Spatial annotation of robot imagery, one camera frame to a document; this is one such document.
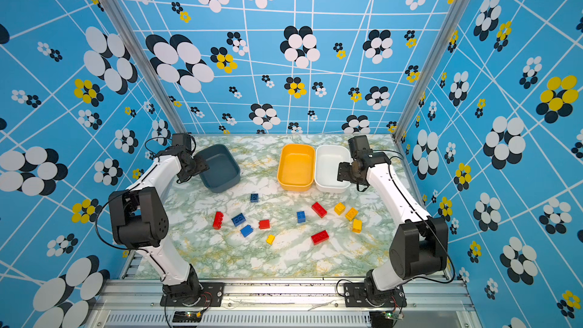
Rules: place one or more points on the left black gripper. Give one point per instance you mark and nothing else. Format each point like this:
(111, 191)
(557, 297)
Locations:
(201, 166)

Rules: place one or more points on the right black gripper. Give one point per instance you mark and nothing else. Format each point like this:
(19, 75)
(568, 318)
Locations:
(344, 175)

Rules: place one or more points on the white plastic bin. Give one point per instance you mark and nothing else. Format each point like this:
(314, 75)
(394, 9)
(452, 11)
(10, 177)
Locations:
(328, 158)

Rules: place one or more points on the dark teal plastic bin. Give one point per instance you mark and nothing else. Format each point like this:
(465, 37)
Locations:
(223, 173)

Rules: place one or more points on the orange yellow lego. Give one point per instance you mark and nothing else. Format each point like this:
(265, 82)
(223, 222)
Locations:
(351, 214)

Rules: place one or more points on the long red lego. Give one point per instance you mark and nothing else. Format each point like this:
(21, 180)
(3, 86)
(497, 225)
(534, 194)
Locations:
(320, 237)
(218, 220)
(319, 210)

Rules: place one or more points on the yellow plastic bin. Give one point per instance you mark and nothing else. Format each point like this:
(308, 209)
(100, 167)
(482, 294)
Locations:
(296, 167)

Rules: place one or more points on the dark blue lego brick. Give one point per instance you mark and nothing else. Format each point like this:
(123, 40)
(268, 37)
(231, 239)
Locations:
(238, 220)

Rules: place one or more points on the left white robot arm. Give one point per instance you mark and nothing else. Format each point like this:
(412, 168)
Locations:
(140, 223)

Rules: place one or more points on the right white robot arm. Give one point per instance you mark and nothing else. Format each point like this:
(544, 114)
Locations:
(419, 246)

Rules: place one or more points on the blue lego centre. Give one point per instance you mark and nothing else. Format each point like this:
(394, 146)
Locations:
(301, 218)

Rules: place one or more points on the light blue lego brick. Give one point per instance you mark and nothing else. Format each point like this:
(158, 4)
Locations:
(246, 231)

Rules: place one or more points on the small red lego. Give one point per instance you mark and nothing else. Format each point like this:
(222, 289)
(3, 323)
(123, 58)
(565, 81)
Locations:
(264, 224)

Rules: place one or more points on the small yellow lego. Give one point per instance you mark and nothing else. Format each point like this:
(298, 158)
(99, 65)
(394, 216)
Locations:
(270, 239)

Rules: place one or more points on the right circuit board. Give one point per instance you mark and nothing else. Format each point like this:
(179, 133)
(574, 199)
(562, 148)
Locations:
(383, 319)

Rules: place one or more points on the circuit board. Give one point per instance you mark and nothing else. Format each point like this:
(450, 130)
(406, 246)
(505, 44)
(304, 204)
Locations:
(186, 317)
(383, 319)

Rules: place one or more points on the left circuit board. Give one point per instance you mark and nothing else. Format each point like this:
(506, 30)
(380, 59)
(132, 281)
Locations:
(186, 317)

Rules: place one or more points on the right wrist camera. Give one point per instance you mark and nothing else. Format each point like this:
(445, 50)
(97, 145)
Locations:
(359, 147)

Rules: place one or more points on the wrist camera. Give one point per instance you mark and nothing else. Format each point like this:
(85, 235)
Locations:
(359, 147)
(185, 140)

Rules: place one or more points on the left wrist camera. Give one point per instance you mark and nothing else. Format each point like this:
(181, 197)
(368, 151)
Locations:
(185, 140)

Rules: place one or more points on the aluminium corner post left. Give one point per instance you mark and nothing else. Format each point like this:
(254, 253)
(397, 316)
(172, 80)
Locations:
(120, 21)

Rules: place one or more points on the aluminium corner post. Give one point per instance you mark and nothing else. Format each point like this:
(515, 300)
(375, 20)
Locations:
(120, 21)
(452, 19)

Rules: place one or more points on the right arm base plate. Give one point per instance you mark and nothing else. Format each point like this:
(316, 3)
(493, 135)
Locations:
(361, 295)

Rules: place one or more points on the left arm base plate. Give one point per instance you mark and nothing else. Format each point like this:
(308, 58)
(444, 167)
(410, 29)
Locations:
(202, 295)

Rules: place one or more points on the aluminium front rail frame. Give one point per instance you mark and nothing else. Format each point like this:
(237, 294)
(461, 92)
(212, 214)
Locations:
(311, 302)

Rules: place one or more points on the aluminium corner post right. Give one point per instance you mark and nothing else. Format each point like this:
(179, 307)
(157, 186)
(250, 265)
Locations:
(452, 19)

